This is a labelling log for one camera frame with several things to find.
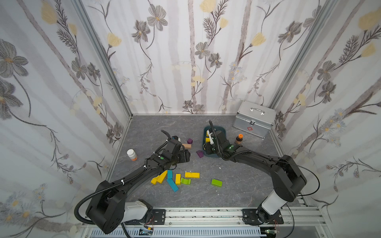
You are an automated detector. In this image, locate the long yellow block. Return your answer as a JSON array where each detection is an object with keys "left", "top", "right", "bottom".
[
  {"left": 185, "top": 172, "right": 200, "bottom": 179},
  {"left": 157, "top": 170, "right": 168, "bottom": 184}
]

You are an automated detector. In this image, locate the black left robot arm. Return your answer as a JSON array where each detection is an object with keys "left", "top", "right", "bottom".
[{"left": 73, "top": 130, "right": 191, "bottom": 234}]

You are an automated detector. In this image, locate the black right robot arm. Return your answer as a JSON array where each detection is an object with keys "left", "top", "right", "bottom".
[{"left": 209, "top": 121, "right": 310, "bottom": 216}]

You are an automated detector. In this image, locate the teal plastic bin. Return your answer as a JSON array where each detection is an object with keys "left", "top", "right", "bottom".
[{"left": 202, "top": 126, "right": 226, "bottom": 158}]

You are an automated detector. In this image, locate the purple wedge block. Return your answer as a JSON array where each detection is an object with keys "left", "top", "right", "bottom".
[{"left": 196, "top": 150, "right": 204, "bottom": 158}]

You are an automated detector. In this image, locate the orange cap brown bottle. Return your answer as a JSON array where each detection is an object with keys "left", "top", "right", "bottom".
[{"left": 235, "top": 134, "right": 243, "bottom": 144}]

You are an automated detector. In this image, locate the green arch block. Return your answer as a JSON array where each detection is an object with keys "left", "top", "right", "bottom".
[{"left": 180, "top": 178, "right": 191, "bottom": 185}]

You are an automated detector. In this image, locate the long teal block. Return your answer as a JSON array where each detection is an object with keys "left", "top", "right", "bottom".
[{"left": 166, "top": 178, "right": 179, "bottom": 192}]

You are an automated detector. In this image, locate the green flat block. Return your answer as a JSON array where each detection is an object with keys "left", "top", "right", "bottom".
[{"left": 211, "top": 179, "right": 223, "bottom": 187}]

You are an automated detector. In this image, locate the silver metal case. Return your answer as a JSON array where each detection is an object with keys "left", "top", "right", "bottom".
[{"left": 233, "top": 101, "right": 276, "bottom": 139}]

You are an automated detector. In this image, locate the white cap orange bottle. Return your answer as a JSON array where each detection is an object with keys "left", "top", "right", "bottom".
[{"left": 127, "top": 149, "right": 138, "bottom": 161}]

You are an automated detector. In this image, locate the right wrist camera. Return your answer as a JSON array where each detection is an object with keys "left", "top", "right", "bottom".
[{"left": 206, "top": 133, "right": 214, "bottom": 145}]

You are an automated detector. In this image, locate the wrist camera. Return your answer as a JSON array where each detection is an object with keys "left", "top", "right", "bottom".
[
  {"left": 206, "top": 133, "right": 214, "bottom": 145},
  {"left": 172, "top": 136, "right": 181, "bottom": 142}
]

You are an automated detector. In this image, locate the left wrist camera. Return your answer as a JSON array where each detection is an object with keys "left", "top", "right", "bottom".
[{"left": 172, "top": 136, "right": 181, "bottom": 142}]

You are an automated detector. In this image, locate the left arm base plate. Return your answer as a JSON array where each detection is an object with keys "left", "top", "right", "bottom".
[{"left": 124, "top": 209, "right": 166, "bottom": 226}]

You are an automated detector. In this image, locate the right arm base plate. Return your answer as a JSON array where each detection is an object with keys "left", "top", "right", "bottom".
[{"left": 242, "top": 208, "right": 284, "bottom": 226}]

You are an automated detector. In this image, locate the aluminium rail frame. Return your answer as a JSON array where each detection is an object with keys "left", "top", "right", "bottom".
[{"left": 78, "top": 206, "right": 333, "bottom": 238}]

